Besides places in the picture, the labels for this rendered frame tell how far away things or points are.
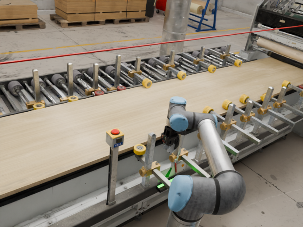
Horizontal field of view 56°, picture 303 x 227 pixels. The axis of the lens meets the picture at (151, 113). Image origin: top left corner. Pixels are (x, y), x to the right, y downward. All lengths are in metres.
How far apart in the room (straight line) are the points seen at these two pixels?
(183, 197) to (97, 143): 1.11
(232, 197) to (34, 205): 1.22
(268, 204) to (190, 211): 2.27
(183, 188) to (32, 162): 1.11
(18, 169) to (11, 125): 0.46
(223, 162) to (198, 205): 0.23
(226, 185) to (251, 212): 2.07
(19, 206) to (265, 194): 2.36
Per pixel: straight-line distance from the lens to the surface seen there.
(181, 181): 0.93
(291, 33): 4.23
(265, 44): 4.36
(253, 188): 3.28
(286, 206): 3.27
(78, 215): 1.78
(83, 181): 1.90
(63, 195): 1.90
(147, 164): 1.79
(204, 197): 0.93
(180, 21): 5.78
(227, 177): 1.01
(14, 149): 1.94
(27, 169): 1.79
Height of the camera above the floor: 2.08
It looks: 31 degrees down
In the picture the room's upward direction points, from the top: 8 degrees clockwise
